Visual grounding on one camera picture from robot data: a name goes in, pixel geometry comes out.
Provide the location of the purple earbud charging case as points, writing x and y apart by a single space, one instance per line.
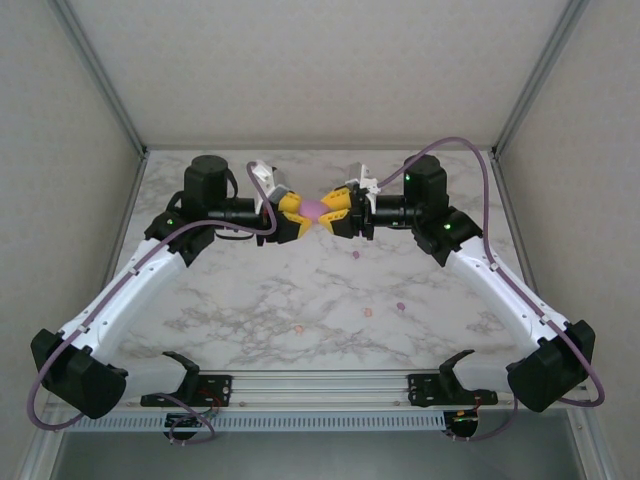
314 210

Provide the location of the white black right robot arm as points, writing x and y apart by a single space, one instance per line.
500 290

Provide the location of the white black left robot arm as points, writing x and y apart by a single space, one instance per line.
125 290

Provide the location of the small controller circuit board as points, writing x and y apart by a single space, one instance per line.
465 417
187 421

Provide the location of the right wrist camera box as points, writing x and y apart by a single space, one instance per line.
362 175

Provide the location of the aluminium table side rail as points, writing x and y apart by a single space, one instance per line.
123 225
505 190

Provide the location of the aluminium mounting rail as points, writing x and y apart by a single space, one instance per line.
320 390

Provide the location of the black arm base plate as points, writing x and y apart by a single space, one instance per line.
425 390
220 390

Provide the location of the aluminium frame post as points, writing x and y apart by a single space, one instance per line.
102 75
539 75

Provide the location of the aluminium frame leg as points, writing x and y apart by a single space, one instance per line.
592 450
40 457

